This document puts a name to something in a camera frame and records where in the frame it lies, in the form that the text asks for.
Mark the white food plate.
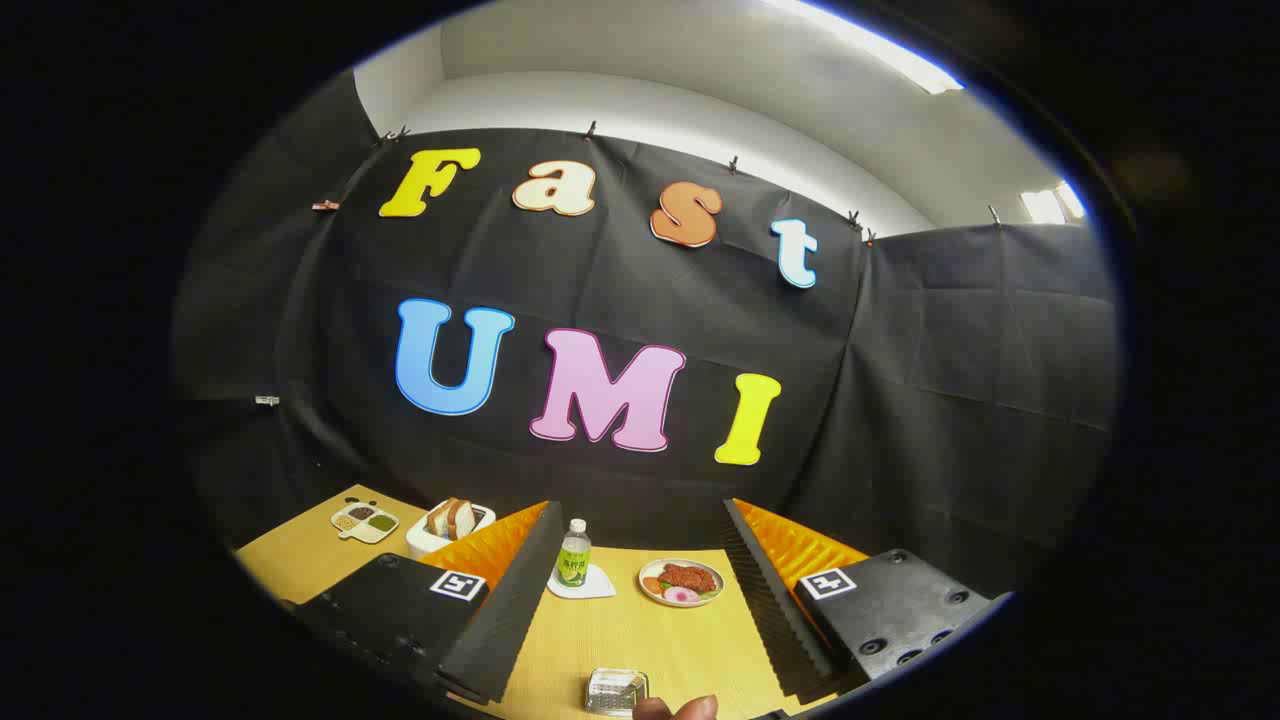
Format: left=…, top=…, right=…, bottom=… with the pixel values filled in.
left=638, top=558, right=726, bottom=608

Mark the green label drink bottle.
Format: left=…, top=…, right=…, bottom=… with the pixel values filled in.
left=556, top=518, right=593, bottom=588

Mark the white toaster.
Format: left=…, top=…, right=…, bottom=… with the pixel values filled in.
left=405, top=498, right=497, bottom=559

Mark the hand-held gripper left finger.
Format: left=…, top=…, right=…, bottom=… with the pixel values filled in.
left=295, top=500, right=567, bottom=706

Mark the white coaster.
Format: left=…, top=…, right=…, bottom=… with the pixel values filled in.
left=547, top=563, right=617, bottom=601

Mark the metal wire basket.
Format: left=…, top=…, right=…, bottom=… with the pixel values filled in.
left=584, top=668, right=650, bottom=717

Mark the black backdrop cloth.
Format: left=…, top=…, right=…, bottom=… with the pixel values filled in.
left=170, top=70, right=1121, bottom=601

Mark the white condiment tray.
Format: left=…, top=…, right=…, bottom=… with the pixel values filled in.
left=331, top=500, right=400, bottom=544

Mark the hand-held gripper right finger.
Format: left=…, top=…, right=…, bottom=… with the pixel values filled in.
left=722, top=497, right=1013, bottom=702

